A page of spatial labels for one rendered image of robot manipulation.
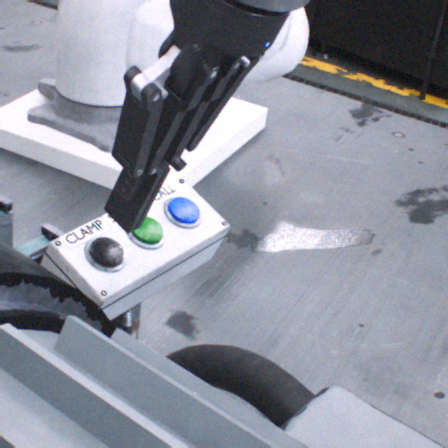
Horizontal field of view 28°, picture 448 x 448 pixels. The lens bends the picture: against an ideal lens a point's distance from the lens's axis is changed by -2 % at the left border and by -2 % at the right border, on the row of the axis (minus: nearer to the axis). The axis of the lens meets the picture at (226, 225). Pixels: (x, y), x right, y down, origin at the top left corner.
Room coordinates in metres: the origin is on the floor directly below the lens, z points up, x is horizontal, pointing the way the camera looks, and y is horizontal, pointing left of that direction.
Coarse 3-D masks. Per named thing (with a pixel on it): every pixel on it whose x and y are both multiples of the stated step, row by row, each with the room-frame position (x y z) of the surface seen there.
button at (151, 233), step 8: (144, 224) 0.66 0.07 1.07; (152, 224) 0.66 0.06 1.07; (160, 224) 0.67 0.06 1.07; (136, 232) 0.65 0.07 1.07; (144, 232) 0.65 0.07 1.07; (152, 232) 0.65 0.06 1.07; (160, 232) 0.66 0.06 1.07; (144, 240) 0.64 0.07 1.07; (152, 240) 0.65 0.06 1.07; (160, 240) 0.65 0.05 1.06
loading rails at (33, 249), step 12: (0, 204) 0.89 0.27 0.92; (12, 204) 0.89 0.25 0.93; (0, 216) 0.88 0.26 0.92; (12, 216) 0.89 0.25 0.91; (0, 228) 0.88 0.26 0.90; (12, 228) 0.89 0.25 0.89; (48, 228) 0.85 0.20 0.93; (12, 240) 0.89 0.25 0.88; (36, 240) 0.84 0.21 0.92; (48, 240) 0.84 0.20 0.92; (24, 252) 0.81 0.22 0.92; (36, 252) 0.80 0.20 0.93
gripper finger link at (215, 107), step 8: (248, 56) 0.61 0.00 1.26; (256, 56) 0.61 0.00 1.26; (240, 64) 0.61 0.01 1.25; (248, 64) 0.61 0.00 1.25; (256, 64) 0.62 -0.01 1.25; (240, 72) 0.61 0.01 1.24; (232, 80) 0.61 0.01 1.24; (240, 80) 0.61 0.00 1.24; (224, 88) 0.61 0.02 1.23; (232, 88) 0.61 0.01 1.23; (224, 96) 0.61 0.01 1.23; (216, 104) 0.61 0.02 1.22; (224, 104) 0.61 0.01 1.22; (208, 112) 0.61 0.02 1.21; (216, 112) 0.61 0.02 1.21; (200, 120) 0.61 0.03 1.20; (208, 120) 0.61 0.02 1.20; (200, 128) 0.61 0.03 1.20; (208, 128) 0.62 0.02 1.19; (192, 136) 0.61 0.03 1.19; (200, 136) 0.61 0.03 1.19; (192, 144) 0.61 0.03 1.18
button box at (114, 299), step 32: (160, 192) 0.71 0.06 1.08; (192, 192) 0.73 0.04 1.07; (96, 224) 0.64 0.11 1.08; (192, 224) 0.69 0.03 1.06; (224, 224) 0.71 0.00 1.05; (64, 256) 0.60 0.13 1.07; (128, 256) 0.63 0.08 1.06; (160, 256) 0.64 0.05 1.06; (192, 256) 0.67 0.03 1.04; (96, 288) 0.58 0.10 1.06; (128, 288) 0.60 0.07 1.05; (160, 288) 0.66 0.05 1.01
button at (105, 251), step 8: (96, 240) 0.62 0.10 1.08; (104, 240) 0.62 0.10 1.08; (112, 240) 0.63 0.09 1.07; (96, 248) 0.61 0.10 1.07; (104, 248) 0.61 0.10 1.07; (112, 248) 0.62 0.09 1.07; (120, 248) 0.62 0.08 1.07; (96, 256) 0.60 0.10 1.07; (104, 256) 0.61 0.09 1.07; (112, 256) 0.61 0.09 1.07; (120, 256) 0.61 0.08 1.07; (104, 264) 0.60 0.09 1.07; (112, 264) 0.60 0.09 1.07
